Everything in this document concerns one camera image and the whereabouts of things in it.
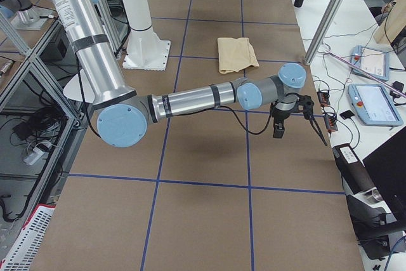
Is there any blue teach pendant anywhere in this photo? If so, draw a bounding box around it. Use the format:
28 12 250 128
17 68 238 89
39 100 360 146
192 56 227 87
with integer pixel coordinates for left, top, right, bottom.
348 84 403 127
350 45 390 81

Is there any white chair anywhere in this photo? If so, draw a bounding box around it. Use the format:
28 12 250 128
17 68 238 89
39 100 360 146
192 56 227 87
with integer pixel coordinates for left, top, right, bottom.
63 69 95 103

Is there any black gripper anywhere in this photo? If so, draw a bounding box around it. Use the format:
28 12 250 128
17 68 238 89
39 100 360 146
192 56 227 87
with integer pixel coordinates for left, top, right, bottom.
272 102 296 138

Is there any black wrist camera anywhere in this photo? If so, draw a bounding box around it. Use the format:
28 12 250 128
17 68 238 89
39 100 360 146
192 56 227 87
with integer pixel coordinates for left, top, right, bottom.
297 95 314 121

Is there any black monitor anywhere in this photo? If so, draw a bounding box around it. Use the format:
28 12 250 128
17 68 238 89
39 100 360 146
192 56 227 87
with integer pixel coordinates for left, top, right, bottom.
363 128 405 230

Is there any white perforated basket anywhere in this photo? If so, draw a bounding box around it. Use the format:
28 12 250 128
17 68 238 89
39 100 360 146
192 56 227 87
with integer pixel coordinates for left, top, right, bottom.
1 204 55 271

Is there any aluminium frame post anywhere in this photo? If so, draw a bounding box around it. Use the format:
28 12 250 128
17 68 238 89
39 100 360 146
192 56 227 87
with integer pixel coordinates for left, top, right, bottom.
304 0 343 65

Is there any yellow long-sleeve shirt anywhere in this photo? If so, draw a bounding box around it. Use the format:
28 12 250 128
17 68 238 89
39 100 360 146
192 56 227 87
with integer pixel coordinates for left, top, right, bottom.
217 37 259 74

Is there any white reacher grabber stick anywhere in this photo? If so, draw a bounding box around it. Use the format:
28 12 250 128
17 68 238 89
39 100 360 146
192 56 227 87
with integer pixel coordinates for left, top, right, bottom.
325 51 406 98

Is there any far blue teach pendant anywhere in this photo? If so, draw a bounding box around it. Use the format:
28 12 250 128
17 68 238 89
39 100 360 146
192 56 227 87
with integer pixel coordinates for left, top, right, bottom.
350 45 390 81

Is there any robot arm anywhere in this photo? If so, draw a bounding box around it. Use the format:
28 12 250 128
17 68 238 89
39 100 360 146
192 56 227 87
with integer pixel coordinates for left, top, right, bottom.
47 0 307 148

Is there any near blue teach pendant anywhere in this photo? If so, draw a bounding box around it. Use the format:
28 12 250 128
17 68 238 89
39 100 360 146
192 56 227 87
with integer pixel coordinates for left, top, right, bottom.
348 84 403 127

